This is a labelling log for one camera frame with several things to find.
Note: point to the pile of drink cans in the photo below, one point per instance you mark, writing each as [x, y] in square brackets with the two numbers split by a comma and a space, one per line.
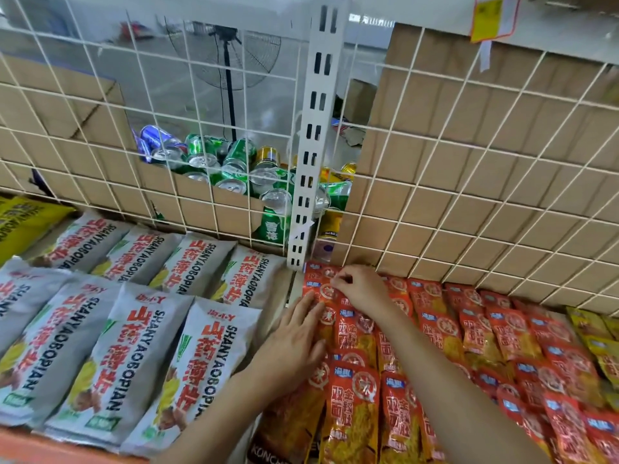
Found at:
[232, 164]

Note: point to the white slotted shelf post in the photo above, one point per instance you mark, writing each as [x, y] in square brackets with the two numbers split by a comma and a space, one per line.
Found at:
[309, 154]

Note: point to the rows of grey snack packets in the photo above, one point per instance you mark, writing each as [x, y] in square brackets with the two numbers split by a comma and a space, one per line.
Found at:
[121, 343]

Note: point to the black standing fan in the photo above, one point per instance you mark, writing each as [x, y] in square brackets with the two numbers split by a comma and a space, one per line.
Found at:
[227, 62]

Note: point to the red snack packet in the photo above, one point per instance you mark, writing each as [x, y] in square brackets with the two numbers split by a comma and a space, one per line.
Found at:
[317, 290]

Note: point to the person's left thumb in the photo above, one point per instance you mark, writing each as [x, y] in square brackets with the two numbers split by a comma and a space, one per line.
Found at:
[320, 356]

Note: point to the yellow price tag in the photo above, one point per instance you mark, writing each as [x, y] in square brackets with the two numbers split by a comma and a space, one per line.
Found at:
[491, 16]

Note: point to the person's left hand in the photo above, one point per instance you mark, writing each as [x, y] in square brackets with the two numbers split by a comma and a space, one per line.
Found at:
[285, 352]

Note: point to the yellow snack bag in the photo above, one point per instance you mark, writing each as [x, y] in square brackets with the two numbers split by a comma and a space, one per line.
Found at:
[24, 224]

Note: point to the rows of red snack packets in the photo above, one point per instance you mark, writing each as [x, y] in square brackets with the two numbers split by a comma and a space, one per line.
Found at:
[488, 343]

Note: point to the low brown cardboard box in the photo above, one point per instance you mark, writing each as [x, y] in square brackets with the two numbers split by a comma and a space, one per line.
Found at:
[58, 120]

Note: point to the person's right fingers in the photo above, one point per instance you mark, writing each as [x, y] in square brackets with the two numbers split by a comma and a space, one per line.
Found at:
[346, 280]

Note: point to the person's right hand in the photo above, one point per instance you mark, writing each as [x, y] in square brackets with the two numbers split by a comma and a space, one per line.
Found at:
[365, 289]

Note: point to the tall brown cardboard box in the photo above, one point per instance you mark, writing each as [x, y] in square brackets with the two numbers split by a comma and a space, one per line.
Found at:
[483, 154]

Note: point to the small brown carton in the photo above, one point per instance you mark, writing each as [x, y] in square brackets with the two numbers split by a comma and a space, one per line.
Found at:
[358, 101]

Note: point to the yellow green snack packet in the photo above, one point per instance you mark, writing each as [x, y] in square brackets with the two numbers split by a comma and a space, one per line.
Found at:
[604, 355]
[587, 323]

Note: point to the person's left forearm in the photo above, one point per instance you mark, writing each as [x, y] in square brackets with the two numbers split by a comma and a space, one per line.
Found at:
[227, 420]

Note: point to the person's right forearm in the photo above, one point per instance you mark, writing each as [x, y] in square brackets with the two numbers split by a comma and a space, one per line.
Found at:
[449, 396]

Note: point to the orange brown snack packet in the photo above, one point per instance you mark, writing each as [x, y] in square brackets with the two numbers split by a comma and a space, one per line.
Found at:
[285, 425]

